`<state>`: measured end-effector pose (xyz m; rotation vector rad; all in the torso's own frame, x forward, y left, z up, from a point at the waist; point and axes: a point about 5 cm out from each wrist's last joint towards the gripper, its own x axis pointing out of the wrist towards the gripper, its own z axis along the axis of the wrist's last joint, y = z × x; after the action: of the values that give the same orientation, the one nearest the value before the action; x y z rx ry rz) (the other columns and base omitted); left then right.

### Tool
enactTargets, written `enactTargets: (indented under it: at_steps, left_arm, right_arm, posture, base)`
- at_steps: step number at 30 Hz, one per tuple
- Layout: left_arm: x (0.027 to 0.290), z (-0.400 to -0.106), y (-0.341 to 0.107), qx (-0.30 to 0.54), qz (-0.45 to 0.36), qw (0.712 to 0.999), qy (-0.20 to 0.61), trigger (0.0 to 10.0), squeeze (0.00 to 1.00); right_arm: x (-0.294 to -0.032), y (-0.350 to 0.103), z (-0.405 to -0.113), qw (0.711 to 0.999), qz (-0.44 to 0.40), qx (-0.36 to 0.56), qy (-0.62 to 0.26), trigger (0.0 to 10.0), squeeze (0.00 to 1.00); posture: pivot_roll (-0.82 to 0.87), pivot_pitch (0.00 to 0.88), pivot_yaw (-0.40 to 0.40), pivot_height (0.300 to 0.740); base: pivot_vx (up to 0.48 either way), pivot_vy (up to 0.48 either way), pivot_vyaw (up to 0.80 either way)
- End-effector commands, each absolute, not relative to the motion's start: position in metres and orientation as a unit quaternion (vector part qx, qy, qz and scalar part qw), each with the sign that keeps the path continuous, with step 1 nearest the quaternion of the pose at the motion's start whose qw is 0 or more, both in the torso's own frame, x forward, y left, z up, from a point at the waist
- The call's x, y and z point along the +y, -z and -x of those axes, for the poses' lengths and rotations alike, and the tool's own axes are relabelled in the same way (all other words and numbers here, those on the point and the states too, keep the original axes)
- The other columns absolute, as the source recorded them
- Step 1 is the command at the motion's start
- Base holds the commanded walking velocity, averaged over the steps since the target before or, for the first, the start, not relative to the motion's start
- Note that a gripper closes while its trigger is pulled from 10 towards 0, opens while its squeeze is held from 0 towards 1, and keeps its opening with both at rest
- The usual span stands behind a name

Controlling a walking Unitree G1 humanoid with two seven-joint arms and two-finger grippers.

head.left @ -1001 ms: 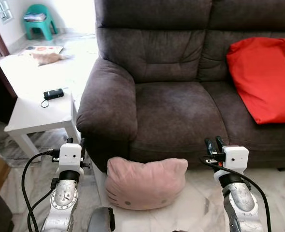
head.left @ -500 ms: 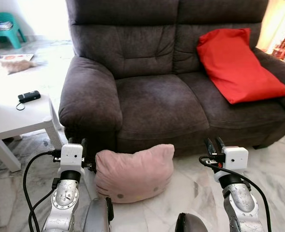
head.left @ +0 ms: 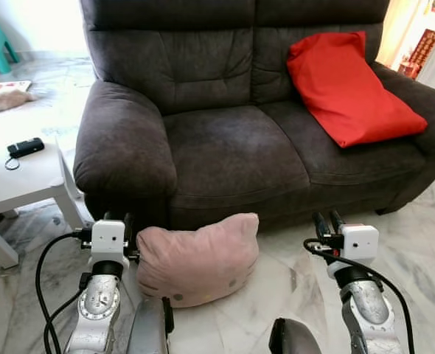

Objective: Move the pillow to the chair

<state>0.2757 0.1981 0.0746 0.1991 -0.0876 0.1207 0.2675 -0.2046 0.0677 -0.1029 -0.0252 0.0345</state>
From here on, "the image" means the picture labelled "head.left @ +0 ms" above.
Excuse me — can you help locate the pink plush cat-face pillow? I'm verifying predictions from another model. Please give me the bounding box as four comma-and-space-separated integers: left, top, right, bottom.
135, 212, 260, 308

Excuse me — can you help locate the red rectangular pillow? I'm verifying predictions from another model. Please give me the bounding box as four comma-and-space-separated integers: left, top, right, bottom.
286, 30, 429, 149

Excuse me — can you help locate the robot left leg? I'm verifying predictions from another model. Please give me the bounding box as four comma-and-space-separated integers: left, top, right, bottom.
127, 295, 175, 354

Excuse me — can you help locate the white low table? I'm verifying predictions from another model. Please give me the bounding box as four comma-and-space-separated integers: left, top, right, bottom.
0, 136, 93, 270

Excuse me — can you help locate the dark grey fabric sofa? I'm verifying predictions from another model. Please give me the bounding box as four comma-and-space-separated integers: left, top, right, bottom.
73, 0, 435, 231

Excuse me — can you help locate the beige furry cat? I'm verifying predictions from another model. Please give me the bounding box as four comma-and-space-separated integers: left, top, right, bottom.
0, 88, 40, 115

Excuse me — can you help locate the flat white printed book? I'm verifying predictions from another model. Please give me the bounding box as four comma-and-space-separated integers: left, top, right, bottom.
0, 80, 32, 94

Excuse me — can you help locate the red gold ornate cabinet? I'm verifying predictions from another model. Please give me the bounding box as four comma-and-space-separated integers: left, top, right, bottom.
398, 28, 435, 78

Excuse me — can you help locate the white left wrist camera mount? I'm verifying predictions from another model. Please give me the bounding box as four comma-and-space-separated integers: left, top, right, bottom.
90, 219, 126, 268

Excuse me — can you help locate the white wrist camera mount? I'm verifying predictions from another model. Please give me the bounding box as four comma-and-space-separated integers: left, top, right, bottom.
90, 219, 126, 268
341, 224, 380, 260

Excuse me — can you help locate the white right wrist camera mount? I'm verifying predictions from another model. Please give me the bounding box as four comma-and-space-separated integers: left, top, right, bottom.
341, 224, 380, 260

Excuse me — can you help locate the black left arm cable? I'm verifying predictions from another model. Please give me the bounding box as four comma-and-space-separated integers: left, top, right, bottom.
35, 230, 93, 354

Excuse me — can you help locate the black handheld device with strap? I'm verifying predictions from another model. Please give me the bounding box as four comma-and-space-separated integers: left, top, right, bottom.
4, 137, 46, 171

